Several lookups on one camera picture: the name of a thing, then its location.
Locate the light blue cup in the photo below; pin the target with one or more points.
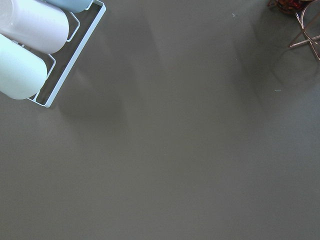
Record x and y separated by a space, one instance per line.
74 6

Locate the mint green cup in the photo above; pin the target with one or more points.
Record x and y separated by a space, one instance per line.
22 74

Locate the white lavender cup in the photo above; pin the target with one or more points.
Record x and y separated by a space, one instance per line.
34 23

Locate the white wire cup rack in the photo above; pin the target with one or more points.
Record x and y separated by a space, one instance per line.
60 63

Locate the copper wire bottle rack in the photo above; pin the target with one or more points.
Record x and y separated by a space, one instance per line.
304 37

